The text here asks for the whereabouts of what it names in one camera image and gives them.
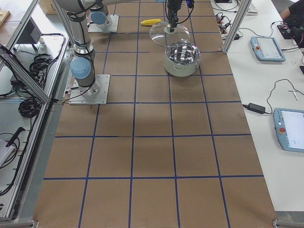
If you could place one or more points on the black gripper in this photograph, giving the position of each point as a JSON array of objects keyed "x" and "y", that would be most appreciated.
[{"x": 172, "y": 5}]

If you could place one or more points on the glass pot lid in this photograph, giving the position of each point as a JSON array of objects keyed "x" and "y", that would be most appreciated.
[{"x": 163, "y": 35}]

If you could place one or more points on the yellow corn cob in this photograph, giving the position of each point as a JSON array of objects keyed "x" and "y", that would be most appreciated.
[{"x": 150, "y": 22}]

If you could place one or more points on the person forearm dark sleeve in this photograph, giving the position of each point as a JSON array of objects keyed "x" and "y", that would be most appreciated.
[{"x": 294, "y": 13}]

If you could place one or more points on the white steel cooking pot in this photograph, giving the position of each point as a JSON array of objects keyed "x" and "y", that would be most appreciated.
[{"x": 181, "y": 59}]

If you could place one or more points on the far teach pendant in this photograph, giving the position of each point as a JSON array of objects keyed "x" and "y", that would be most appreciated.
[{"x": 267, "y": 49}]

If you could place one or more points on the teach pendant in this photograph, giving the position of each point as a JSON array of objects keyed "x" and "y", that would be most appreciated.
[
  {"x": 289, "y": 128},
  {"x": 267, "y": 49}
]

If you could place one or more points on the cardboard box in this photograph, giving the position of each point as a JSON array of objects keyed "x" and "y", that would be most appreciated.
[{"x": 48, "y": 7}]

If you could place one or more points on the black power brick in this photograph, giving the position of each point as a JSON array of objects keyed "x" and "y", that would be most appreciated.
[{"x": 256, "y": 108}]

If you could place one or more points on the grey control box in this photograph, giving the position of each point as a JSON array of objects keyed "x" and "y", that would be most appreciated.
[{"x": 30, "y": 35}]

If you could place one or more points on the white t-shaped tool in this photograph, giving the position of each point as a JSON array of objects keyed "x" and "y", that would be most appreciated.
[{"x": 294, "y": 94}]

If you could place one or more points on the near teach pendant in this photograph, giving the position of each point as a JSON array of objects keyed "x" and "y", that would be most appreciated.
[{"x": 289, "y": 128}]

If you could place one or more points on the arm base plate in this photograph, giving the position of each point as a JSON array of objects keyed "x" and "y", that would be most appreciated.
[
  {"x": 112, "y": 29},
  {"x": 97, "y": 94}
]

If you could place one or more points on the aluminium frame post right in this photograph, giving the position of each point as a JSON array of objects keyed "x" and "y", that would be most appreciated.
[{"x": 235, "y": 25}]

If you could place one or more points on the aluminium frame rail left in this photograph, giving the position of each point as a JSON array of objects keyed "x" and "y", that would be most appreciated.
[{"x": 20, "y": 73}]

